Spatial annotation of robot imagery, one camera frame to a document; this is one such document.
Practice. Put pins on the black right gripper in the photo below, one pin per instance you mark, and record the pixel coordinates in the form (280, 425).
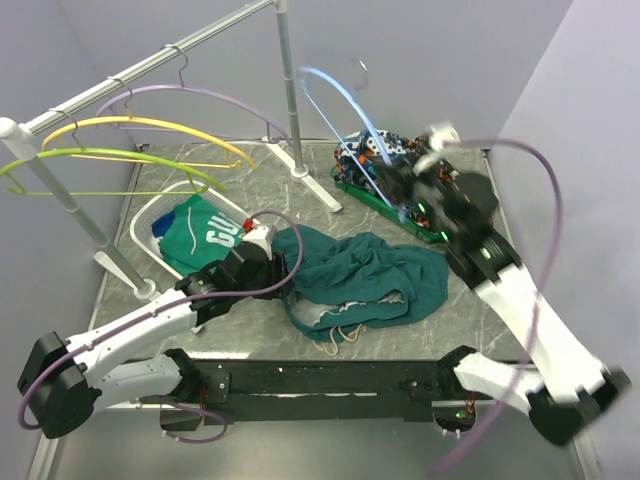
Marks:
(432, 170)

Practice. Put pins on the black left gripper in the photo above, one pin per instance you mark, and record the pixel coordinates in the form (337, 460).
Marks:
(276, 269)

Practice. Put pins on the teal green shorts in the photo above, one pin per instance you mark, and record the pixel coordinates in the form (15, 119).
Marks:
(345, 286)

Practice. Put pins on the light blue hanger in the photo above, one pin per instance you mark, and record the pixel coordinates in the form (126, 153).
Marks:
(345, 130)

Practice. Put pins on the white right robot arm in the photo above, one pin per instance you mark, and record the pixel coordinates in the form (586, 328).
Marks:
(568, 388)

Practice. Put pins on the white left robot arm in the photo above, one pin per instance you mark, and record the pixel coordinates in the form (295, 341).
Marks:
(65, 381)

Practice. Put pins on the lime green hanger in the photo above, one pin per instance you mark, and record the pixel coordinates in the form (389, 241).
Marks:
(198, 180)

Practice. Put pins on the purple hanger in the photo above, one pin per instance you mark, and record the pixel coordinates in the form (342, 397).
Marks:
(201, 106)

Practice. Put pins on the green plastic tray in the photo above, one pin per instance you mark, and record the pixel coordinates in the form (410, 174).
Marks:
(380, 207)

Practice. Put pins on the green jersey shirt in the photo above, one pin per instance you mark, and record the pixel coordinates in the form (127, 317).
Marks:
(200, 234)

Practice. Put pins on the blue garment in basket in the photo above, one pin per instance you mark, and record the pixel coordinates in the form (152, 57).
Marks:
(162, 224)

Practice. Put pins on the colourful patterned clothes pile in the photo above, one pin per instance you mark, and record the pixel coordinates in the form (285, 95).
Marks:
(398, 170)

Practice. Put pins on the white laundry basket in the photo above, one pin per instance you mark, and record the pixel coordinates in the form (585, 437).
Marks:
(165, 201)

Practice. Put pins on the silver clothes rack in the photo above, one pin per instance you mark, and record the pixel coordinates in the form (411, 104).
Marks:
(19, 138)

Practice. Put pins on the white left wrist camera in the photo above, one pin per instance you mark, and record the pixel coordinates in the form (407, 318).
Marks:
(259, 234)

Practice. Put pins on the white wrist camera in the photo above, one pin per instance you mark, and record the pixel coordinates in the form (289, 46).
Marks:
(441, 138)
(259, 234)

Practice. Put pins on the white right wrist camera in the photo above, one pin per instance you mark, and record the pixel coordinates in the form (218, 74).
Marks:
(441, 138)

